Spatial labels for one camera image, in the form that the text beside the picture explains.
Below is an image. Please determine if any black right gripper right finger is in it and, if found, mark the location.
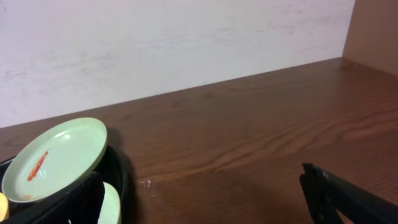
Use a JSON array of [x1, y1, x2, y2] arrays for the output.
[[299, 163, 397, 224]]

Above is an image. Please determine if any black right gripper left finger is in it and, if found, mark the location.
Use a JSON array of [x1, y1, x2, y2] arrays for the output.
[[3, 172, 104, 224]]

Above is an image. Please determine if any yellow plate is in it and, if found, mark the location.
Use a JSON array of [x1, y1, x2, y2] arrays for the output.
[[0, 192, 9, 222]]

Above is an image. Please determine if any round black tray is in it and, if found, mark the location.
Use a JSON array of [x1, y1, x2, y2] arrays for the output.
[[9, 146, 129, 222]]

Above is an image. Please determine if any green plate near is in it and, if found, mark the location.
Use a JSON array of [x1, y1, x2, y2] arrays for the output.
[[98, 182, 122, 224]]

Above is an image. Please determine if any green plate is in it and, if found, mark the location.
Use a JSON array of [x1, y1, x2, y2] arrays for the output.
[[1, 118, 108, 203], [98, 182, 122, 224]]

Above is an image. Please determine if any green plate far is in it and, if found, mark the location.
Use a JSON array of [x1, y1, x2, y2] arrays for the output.
[[1, 118, 108, 203]]

